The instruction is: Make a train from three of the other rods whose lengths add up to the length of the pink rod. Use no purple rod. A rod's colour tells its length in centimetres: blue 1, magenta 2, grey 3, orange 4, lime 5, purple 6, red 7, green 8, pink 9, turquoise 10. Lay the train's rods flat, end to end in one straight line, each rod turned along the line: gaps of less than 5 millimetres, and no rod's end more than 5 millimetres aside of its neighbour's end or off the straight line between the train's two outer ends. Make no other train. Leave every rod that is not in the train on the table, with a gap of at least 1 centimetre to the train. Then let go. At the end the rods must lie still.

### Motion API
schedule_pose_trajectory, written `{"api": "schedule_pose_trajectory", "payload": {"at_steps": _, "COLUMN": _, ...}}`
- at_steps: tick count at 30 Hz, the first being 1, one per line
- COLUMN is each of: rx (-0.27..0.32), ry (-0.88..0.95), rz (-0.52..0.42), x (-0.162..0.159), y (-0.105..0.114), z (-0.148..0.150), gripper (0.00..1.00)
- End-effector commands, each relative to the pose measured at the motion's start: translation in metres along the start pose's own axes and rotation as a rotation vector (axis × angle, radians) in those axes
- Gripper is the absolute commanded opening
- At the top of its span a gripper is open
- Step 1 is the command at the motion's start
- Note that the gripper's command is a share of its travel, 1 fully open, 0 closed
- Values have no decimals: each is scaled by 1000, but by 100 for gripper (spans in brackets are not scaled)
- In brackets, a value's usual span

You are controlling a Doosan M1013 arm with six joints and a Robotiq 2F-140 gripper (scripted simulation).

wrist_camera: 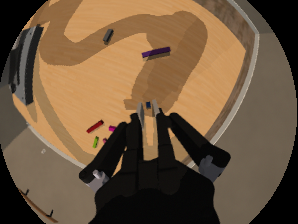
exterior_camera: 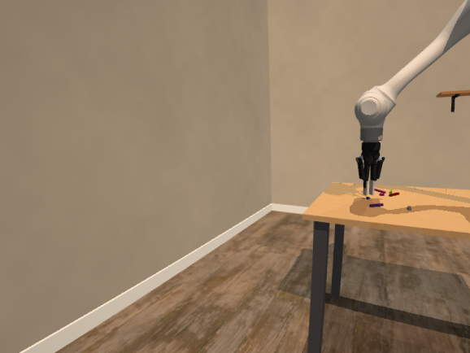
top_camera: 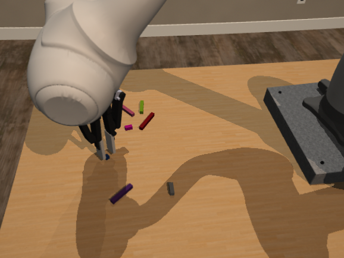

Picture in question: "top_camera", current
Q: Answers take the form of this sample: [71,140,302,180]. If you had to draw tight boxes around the small magenta block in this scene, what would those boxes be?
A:
[124,124,133,131]

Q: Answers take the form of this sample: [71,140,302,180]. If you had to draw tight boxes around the dark red rod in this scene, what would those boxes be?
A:
[139,112,155,130]

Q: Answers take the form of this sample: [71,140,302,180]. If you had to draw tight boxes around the pink rod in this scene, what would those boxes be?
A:
[123,105,135,117]

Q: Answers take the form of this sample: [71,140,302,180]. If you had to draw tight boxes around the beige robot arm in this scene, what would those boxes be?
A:
[27,0,344,146]

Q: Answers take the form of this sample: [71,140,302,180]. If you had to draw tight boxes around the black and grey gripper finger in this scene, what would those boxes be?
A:
[79,117,106,160]
[102,89,126,154]

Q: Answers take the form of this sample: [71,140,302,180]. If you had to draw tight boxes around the dark grey rod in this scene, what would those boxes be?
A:
[168,182,174,196]

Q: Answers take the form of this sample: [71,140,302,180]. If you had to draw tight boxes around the purple rod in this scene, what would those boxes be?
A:
[110,183,133,204]

